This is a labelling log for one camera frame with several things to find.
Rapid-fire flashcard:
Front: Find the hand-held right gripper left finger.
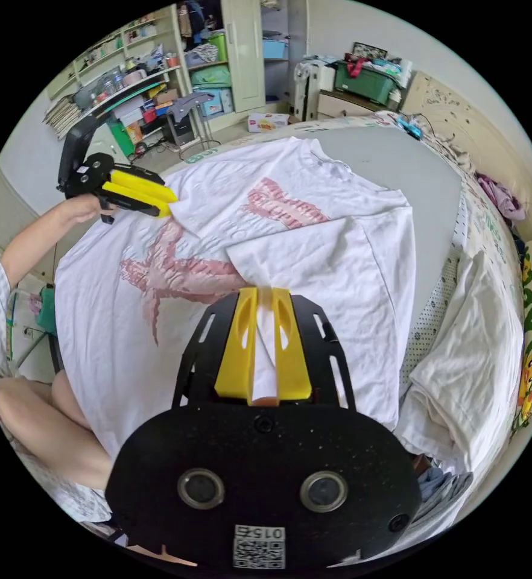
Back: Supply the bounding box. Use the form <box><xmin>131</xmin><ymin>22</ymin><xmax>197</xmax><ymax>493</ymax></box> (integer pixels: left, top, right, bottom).
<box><xmin>215</xmin><ymin>287</ymin><xmax>259</xmax><ymax>407</ymax></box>

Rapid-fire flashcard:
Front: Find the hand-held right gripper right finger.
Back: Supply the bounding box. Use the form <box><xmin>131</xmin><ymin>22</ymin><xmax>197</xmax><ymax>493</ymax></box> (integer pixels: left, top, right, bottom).
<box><xmin>271</xmin><ymin>287</ymin><xmax>314</xmax><ymax>404</ymax></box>

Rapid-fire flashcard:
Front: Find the white shirt with pink print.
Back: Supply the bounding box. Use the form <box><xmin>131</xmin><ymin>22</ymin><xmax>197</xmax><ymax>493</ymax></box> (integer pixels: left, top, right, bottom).
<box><xmin>54</xmin><ymin>135</ymin><xmax>417</xmax><ymax>463</ymax></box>

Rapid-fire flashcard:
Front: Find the person's left forearm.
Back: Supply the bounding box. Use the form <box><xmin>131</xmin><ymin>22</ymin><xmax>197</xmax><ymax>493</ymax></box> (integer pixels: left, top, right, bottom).
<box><xmin>0</xmin><ymin>203</ymin><xmax>73</xmax><ymax>286</ymax></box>

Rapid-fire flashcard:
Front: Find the person's left hand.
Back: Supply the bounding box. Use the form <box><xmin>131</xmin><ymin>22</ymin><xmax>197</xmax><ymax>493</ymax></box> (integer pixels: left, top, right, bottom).
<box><xmin>55</xmin><ymin>194</ymin><xmax>114</xmax><ymax>225</ymax></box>

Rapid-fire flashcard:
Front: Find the chair with grey garment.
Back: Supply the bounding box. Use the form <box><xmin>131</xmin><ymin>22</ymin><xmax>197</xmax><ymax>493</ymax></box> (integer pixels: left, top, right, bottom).
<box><xmin>166</xmin><ymin>92</ymin><xmax>215</xmax><ymax>148</ymax></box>

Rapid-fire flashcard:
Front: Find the white printed carton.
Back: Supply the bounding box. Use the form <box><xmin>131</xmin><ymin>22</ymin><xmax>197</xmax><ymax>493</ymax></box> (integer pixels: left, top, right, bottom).
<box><xmin>247</xmin><ymin>112</ymin><xmax>291</xmax><ymax>134</ymax></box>

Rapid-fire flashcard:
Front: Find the pale green cupboard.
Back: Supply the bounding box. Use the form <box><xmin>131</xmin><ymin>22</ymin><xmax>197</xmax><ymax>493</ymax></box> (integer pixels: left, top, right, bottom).
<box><xmin>175</xmin><ymin>0</ymin><xmax>310</xmax><ymax>119</ymax></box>

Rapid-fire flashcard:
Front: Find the pile of clothes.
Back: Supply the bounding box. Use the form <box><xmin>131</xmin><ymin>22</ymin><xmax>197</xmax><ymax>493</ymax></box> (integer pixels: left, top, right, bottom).
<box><xmin>394</xmin><ymin>251</ymin><xmax>527</xmax><ymax>530</ymax></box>

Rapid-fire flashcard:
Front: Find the white suitcase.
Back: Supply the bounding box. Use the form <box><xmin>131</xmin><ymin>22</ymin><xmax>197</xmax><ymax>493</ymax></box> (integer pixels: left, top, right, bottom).
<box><xmin>293</xmin><ymin>61</ymin><xmax>337</xmax><ymax>121</ymax></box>

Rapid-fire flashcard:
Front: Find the person's body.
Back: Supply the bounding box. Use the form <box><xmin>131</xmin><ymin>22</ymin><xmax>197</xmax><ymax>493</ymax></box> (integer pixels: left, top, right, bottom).
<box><xmin>0</xmin><ymin>260</ymin><xmax>131</xmax><ymax>540</ymax></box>

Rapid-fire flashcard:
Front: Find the wooden nightstand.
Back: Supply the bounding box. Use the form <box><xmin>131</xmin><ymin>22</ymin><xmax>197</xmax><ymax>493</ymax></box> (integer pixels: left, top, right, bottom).
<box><xmin>315</xmin><ymin>89</ymin><xmax>401</xmax><ymax>121</ymax></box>

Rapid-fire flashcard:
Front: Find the grey flat board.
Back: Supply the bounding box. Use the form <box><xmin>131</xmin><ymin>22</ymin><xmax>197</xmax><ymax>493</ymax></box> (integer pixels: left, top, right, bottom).
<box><xmin>164</xmin><ymin>124</ymin><xmax>469</xmax><ymax>255</ymax></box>

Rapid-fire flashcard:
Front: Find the green storage box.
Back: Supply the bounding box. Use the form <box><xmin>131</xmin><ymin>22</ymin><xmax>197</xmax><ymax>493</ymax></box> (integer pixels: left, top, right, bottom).
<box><xmin>334</xmin><ymin>43</ymin><xmax>414</xmax><ymax>107</ymax></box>

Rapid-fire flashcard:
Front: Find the purple garment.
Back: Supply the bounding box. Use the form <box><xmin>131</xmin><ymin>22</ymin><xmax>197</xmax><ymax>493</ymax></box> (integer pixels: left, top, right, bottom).
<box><xmin>475</xmin><ymin>173</ymin><xmax>527</xmax><ymax>223</ymax></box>

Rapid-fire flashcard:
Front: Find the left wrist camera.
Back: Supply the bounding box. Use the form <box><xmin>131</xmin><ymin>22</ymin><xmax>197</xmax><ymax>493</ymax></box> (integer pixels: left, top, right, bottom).
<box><xmin>59</xmin><ymin>116</ymin><xmax>109</xmax><ymax>186</ymax></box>

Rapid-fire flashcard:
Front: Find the cluttered wall shelf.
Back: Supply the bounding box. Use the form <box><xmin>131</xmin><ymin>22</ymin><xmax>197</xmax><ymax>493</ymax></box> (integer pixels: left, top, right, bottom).
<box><xmin>43</xmin><ymin>4</ymin><xmax>191</xmax><ymax>160</ymax></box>

